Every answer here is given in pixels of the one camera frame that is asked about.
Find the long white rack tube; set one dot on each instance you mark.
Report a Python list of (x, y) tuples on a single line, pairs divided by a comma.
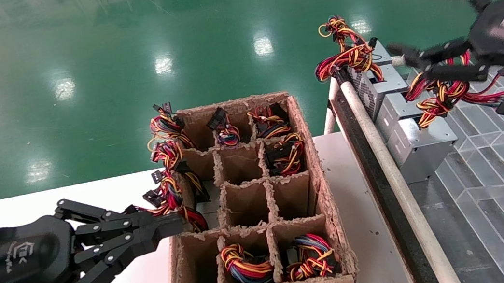
[(399, 190)]

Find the white rack cross tube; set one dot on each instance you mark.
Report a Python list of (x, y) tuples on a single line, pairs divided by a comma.
[(398, 61)]

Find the short white rack tube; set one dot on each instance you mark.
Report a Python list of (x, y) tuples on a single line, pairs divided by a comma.
[(331, 121)]

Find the black rack side rail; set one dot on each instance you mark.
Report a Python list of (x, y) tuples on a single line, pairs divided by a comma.
[(386, 201)]

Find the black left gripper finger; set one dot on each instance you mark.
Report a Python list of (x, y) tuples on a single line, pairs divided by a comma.
[(146, 223)]

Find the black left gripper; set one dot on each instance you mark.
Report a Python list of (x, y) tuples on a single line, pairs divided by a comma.
[(10, 266)]

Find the brown divided cardboard box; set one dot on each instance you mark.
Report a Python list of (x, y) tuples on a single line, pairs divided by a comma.
[(246, 205)]

